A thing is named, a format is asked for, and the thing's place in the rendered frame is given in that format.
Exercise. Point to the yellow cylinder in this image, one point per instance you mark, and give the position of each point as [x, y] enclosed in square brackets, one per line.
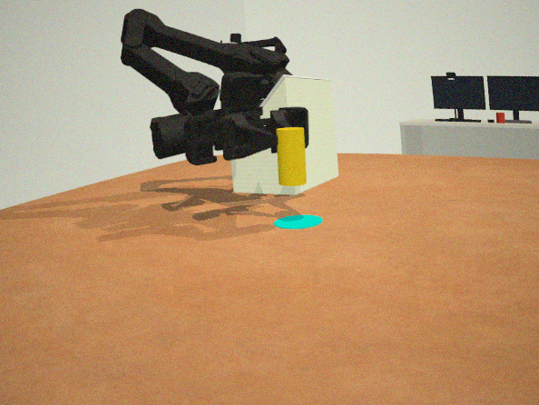
[291, 156]

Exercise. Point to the cyan circle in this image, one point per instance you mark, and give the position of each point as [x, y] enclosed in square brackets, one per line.
[298, 222]

